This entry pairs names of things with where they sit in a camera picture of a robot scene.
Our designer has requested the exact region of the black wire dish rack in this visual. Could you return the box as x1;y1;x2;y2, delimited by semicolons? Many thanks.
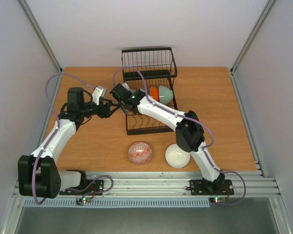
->
121;47;177;136

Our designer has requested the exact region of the right green circuit board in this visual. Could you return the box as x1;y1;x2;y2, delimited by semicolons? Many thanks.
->
209;196;227;203

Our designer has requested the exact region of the left green circuit board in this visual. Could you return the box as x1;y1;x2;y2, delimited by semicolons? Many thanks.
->
75;197;92;205

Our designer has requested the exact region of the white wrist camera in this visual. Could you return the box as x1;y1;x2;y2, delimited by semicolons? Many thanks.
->
92;86;107;105
122;82;131;91

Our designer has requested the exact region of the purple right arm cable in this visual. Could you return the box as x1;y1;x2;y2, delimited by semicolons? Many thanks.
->
112;66;247;207

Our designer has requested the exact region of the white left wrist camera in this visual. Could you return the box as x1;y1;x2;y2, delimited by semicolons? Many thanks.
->
92;86;107;105

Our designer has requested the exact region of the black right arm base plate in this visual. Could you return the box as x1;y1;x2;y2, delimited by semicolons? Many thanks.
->
187;179;234;195

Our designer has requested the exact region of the grey slotted cable duct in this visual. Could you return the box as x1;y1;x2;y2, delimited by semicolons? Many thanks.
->
22;197;210;208

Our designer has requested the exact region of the red white patterned bowl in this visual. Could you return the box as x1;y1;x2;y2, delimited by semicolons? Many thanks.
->
128;141;152;165

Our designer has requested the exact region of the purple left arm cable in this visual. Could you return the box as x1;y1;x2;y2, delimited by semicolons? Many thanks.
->
32;73;114;205

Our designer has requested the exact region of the plain mint green bowl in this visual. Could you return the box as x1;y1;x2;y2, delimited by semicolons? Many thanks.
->
158;85;174;105

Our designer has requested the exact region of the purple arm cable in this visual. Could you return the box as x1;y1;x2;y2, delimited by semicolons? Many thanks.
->
32;73;114;205
112;66;247;207

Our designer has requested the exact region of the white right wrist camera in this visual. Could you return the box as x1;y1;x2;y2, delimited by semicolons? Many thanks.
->
122;82;131;91

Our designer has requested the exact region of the orange bowl white inside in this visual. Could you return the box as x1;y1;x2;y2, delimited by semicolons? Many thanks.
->
150;86;159;101

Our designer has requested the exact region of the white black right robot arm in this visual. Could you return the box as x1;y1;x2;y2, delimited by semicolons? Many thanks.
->
110;84;225;194

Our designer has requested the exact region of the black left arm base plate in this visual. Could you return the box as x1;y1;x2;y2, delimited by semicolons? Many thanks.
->
59;179;105;196

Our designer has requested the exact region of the aluminium rail frame front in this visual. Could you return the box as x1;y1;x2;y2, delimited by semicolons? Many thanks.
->
12;170;281;198

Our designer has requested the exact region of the green circuit board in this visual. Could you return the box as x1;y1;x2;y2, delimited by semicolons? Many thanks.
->
209;196;227;203
75;197;92;205

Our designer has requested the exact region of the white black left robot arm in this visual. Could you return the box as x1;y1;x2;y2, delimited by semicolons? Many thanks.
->
18;86;119;198

